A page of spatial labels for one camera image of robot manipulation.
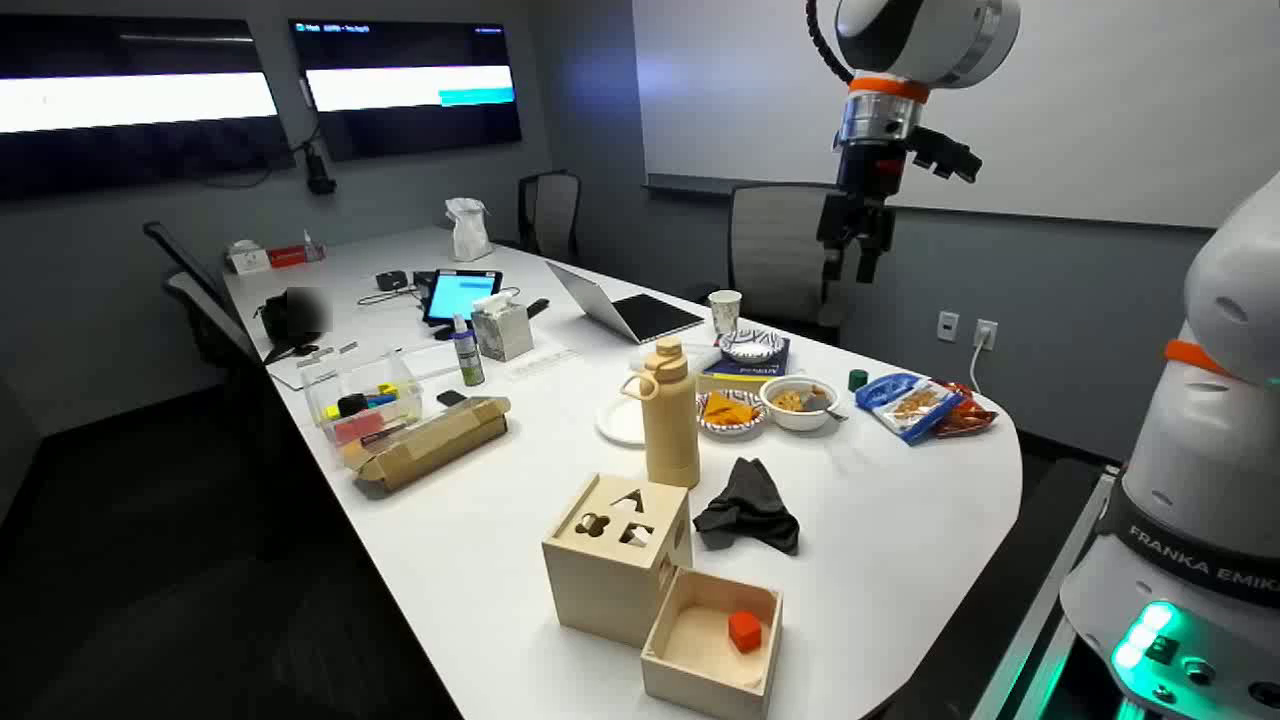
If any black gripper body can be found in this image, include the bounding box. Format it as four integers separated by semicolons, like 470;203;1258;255
812;142;915;255

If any orange wooden cube block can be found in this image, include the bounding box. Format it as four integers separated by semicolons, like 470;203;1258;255
724;609;768;658

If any wooden box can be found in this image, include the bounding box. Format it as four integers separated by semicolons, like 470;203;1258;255
638;566;789;720

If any white carton box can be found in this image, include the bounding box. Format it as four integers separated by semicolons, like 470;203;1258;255
470;293;538;363

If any wooden shape sorter cube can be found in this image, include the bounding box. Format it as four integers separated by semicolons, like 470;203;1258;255
542;471;698;654

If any long tan cardboard box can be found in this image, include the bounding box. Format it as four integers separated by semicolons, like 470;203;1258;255
348;393;517;496

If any small white box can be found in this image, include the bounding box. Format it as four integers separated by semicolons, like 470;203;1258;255
224;235;277;279

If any blue book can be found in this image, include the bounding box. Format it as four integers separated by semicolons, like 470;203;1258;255
702;334;798;400

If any white paper cup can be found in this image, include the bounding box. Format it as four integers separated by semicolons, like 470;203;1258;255
705;286;743;349

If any white bowl with cereal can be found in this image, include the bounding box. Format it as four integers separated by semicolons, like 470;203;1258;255
758;372;844;438

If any blue snack bag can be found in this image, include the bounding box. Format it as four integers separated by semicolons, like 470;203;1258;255
853;367;962;449

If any patterned bowl with orange chips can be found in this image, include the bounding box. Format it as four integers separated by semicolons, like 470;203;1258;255
694;384;772;442

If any red chip bag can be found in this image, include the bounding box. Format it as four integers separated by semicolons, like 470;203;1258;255
937;384;1000;442

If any black laptop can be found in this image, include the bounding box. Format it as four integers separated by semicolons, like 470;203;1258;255
543;255;709;349

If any tan water bottle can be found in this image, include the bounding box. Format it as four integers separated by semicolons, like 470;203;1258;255
615;337;705;494

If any white whiteboard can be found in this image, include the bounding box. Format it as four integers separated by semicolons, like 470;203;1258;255
628;0;1280;232

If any dark grey cloth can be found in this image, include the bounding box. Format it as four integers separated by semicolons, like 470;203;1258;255
690;456;804;560

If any white round plate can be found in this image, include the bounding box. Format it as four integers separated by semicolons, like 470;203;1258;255
592;398;657;454

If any grey office chair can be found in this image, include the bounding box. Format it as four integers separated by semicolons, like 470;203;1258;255
517;169;586;264
160;264;272;393

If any white plastic bag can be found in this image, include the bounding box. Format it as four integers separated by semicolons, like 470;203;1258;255
441;194;496;264

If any tablet with blue screen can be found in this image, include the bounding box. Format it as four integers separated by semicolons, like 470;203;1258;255
422;264;509;329

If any small spray bottle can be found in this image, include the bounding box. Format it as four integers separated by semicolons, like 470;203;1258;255
451;315;489;393

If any clear plastic container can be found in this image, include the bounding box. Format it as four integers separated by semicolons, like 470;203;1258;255
302;349;428;454

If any black bag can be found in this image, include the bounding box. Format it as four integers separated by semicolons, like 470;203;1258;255
257;286;334;362

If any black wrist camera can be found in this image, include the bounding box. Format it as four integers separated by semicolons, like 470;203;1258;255
913;126;989;188

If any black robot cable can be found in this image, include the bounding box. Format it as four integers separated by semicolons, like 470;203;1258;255
804;0;856;87

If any wall display screen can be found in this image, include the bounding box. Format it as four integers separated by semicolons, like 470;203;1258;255
287;16;527;165
0;11;291;203

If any black conference camera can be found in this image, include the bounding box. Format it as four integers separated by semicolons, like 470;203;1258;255
296;134;340;200

